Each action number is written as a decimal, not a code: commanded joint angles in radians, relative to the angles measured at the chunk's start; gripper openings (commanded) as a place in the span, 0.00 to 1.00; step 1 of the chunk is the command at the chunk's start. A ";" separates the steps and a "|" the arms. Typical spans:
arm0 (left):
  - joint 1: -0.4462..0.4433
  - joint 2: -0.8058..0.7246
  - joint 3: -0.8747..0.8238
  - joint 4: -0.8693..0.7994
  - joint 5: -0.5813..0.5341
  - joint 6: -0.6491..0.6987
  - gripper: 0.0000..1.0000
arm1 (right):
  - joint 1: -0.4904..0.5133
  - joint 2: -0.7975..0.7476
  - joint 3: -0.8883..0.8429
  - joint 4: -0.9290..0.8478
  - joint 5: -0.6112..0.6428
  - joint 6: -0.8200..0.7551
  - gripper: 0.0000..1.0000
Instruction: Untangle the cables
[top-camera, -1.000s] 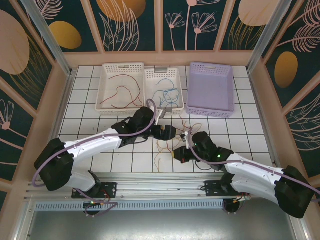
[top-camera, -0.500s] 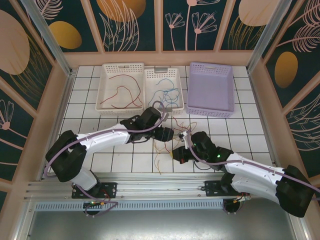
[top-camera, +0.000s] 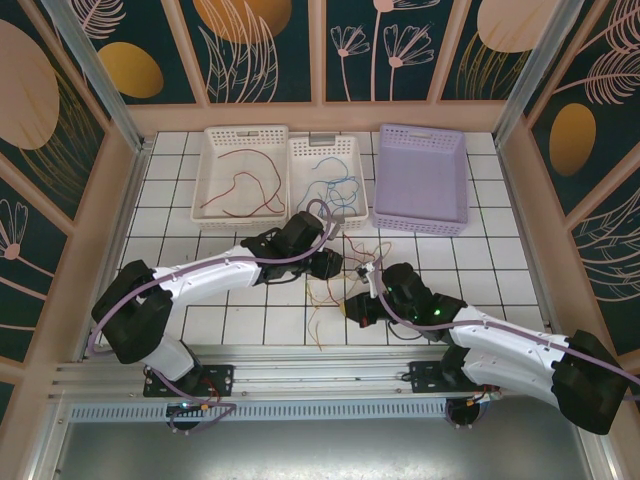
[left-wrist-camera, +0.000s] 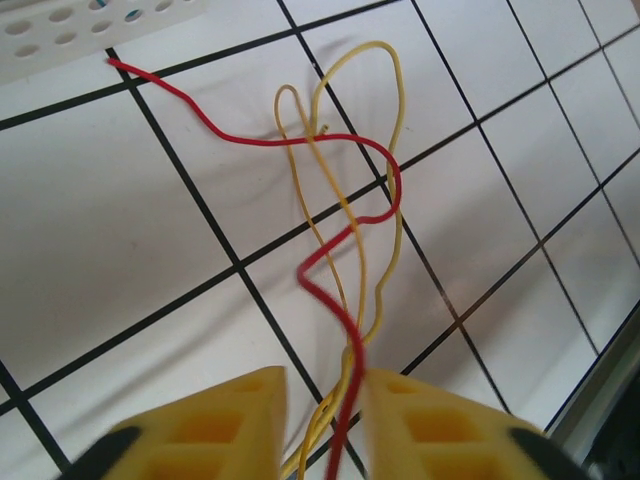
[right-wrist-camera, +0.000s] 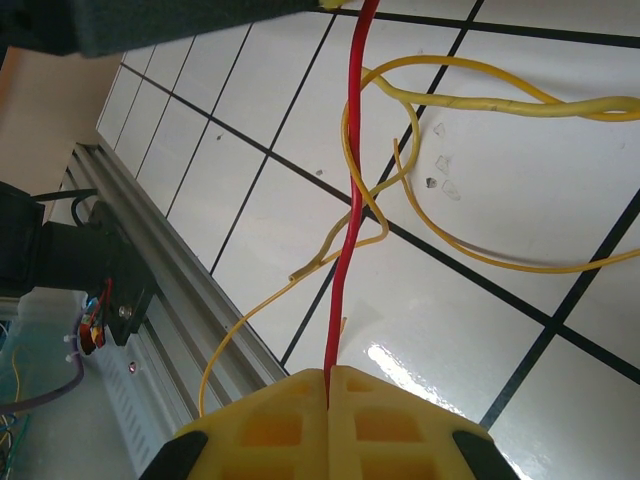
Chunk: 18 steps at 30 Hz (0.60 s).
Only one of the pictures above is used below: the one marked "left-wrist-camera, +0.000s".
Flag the white basket with grey handles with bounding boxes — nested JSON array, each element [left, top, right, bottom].
[[0, 0, 209, 87]]

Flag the yellow cable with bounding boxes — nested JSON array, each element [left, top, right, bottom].
[[272, 84, 369, 480], [279, 40, 406, 480]]

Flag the red cable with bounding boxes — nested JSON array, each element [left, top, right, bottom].
[[107, 57, 405, 480]]

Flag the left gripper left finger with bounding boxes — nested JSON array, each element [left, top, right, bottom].
[[54, 364, 290, 480]]

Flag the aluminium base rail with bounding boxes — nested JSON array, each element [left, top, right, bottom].
[[544, 319, 640, 480]]

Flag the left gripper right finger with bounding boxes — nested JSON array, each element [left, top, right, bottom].
[[360, 368, 594, 480]]

